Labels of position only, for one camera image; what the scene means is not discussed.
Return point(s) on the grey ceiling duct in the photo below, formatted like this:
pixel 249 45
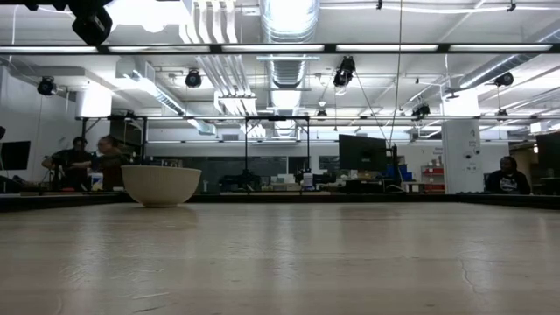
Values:
pixel 490 72

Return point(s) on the white container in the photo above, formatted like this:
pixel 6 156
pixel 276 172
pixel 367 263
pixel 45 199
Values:
pixel 96 181

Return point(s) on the small white box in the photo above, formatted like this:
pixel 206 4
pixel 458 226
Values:
pixel 307 180

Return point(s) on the white ribbed bowl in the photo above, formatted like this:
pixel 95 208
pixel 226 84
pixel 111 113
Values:
pixel 159 186

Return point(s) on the black background robot arm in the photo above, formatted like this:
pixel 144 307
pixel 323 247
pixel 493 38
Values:
pixel 240 179

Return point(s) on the black background station frame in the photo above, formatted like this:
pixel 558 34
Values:
pixel 246 140

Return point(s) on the red shelf cart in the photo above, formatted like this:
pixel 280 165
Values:
pixel 433 179

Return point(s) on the large black monitor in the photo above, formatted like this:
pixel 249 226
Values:
pixel 362 153

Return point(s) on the silver round ceiling duct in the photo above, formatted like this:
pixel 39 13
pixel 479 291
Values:
pixel 289 26

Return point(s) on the white square column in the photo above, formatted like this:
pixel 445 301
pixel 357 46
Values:
pixel 461 153

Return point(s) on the person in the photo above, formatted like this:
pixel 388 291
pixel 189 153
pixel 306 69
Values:
pixel 111 162
pixel 70 162
pixel 507 181

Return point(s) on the black ceiling spotlight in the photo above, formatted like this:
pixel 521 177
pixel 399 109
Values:
pixel 421 110
pixel 193 79
pixel 504 79
pixel 344 72
pixel 46 86

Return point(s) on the blue storage bins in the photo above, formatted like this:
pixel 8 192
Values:
pixel 400 171

